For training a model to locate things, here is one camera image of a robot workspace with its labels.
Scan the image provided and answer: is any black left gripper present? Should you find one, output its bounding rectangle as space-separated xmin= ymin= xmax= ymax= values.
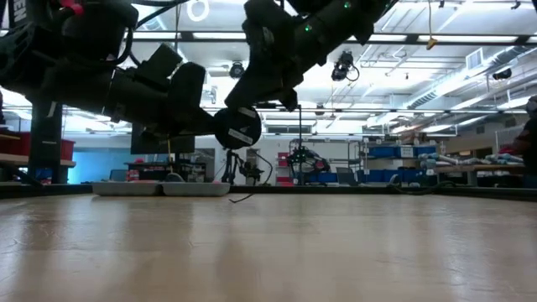
xmin=107 ymin=61 xmax=215 ymax=139

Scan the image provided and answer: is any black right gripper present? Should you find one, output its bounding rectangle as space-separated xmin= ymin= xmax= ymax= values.
xmin=225 ymin=41 xmax=305 ymax=112

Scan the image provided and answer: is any long thin black cord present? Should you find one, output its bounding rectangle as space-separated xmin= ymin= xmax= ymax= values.
xmin=228 ymin=146 xmax=274 ymax=205

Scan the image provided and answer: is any black monitor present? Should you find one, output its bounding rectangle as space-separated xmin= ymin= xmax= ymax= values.
xmin=130 ymin=123 xmax=197 ymax=156

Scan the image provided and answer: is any black tripod stand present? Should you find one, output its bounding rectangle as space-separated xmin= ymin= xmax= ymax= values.
xmin=226 ymin=149 xmax=265 ymax=186

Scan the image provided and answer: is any black cluttered desk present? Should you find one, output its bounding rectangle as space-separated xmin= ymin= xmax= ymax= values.
xmin=124 ymin=160 xmax=207 ymax=184

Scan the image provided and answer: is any red storage bin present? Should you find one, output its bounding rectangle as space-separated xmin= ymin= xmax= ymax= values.
xmin=0 ymin=132 xmax=30 ymax=157
xmin=60 ymin=138 xmax=77 ymax=163

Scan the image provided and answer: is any red zip tie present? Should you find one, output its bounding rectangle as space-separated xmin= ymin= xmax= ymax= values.
xmin=58 ymin=0 xmax=85 ymax=17

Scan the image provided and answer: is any black tall column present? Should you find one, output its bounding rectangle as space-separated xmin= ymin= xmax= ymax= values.
xmin=28 ymin=100 xmax=65 ymax=185

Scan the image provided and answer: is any wooden workbench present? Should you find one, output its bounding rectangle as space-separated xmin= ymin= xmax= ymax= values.
xmin=434 ymin=162 xmax=525 ymax=188

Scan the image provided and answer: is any person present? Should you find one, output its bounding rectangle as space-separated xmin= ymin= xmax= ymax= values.
xmin=511 ymin=95 xmax=537 ymax=189

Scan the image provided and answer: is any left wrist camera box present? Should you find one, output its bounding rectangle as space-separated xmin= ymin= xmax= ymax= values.
xmin=133 ymin=42 xmax=185 ymax=91

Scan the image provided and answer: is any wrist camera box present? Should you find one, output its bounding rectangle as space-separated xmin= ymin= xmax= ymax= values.
xmin=133 ymin=42 xmax=185 ymax=91
xmin=243 ymin=0 xmax=295 ymax=49

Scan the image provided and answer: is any black hanging camera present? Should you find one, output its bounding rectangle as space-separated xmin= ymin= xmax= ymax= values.
xmin=331 ymin=49 xmax=361 ymax=83
xmin=228 ymin=61 xmax=246 ymax=80

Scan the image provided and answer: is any white ring light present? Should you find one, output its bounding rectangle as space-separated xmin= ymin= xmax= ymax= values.
xmin=186 ymin=0 xmax=210 ymax=22

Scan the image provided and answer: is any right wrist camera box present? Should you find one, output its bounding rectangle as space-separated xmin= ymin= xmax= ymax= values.
xmin=243 ymin=0 xmax=295 ymax=49

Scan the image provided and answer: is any black frame cable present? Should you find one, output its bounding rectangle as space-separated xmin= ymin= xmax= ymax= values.
xmin=384 ymin=179 xmax=459 ymax=196

